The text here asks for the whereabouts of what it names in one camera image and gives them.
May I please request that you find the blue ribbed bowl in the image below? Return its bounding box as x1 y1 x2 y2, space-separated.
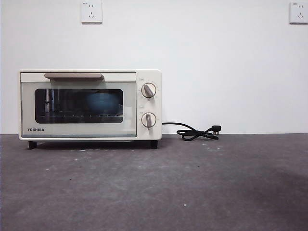
84 92 120 115

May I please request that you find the glass oven door with handle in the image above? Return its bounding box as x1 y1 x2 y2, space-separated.
20 71 137 138

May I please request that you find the beige round oven knob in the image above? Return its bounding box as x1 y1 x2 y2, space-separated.
141 112 156 130
141 83 156 99

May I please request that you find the cream Toshiba toaster oven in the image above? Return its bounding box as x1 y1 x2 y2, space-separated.
18 69 162 150

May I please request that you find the black power cable with plug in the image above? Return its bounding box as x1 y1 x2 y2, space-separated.
161 122 222 141

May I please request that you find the metal wire oven rack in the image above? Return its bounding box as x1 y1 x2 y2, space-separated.
39 113 122 118

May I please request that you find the white wall socket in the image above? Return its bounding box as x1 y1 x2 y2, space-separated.
81 1 103 24
289 2 308 24

